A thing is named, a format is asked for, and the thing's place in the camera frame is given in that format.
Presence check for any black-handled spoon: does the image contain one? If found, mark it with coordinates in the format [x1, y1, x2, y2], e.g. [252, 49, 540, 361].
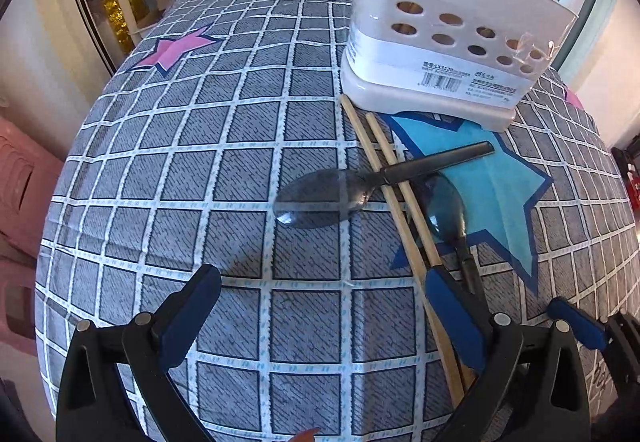
[274, 140, 497, 229]
[419, 173, 488, 300]

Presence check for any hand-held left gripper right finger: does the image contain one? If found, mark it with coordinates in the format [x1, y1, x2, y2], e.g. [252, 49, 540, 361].
[425, 266, 592, 442]

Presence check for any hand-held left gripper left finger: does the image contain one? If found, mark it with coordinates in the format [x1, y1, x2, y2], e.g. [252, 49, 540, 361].
[55, 264, 223, 442]

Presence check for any white plastic utensil holder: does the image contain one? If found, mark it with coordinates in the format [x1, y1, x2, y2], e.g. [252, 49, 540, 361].
[340, 0, 579, 133]

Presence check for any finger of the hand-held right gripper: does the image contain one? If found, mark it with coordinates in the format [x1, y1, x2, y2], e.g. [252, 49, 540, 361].
[547, 298, 640, 364]

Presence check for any stack of pink plastic stools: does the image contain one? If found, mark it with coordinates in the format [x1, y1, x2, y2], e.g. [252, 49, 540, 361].
[0, 116, 67, 268]

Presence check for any pink plastic stool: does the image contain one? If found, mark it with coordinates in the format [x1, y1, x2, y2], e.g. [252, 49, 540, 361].
[0, 262, 43, 363]

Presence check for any grey checked star tablecloth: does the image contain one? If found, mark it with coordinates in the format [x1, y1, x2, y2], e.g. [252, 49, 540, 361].
[35, 0, 640, 442]

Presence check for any gold foil package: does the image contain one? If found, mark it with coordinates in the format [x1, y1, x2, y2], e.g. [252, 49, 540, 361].
[102, 0, 137, 51]

